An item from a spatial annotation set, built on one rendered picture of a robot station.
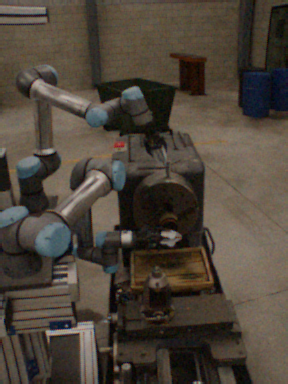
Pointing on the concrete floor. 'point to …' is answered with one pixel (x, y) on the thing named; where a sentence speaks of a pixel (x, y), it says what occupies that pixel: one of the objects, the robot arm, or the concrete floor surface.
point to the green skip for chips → (157, 92)
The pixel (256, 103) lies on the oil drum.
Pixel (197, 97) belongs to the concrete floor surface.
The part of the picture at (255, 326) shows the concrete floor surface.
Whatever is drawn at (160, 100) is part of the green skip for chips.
